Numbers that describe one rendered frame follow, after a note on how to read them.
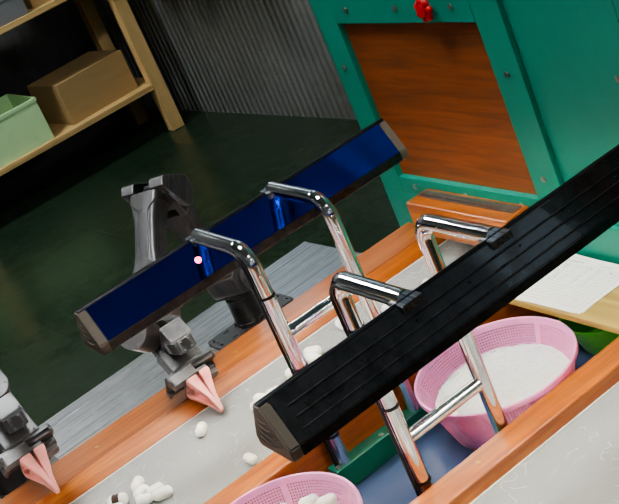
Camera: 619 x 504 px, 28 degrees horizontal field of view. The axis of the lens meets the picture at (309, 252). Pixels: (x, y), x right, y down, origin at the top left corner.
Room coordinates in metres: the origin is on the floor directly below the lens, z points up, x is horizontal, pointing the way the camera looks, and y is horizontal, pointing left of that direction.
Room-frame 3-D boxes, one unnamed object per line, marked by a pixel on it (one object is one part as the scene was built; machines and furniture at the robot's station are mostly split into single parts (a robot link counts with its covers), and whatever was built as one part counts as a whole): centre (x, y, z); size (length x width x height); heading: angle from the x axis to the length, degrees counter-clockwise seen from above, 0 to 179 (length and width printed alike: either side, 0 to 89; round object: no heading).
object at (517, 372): (1.71, -0.19, 0.71); 0.22 x 0.22 x 0.06
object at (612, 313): (1.80, -0.39, 0.77); 0.33 x 0.15 x 0.01; 25
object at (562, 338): (1.71, -0.19, 0.72); 0.27 x 0.27 x 0.10
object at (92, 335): (1.90, 0.08, 1.08); 0.62 x 0.08 x 0.07; 115
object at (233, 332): (2.45, 0.17, 0.71); 0.20 x 0.07 x 0.08; 118
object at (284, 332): (1.82, 0.05, 0.90); 0.20 x 0.19 x 0.45; 115
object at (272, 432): (1.39, -0.16, 1.08); 0.62 x 0.08 x 0.07; 115
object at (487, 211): (2.13, -0.30, 0.83); 0.30 x 0.06 x 0.07; 25
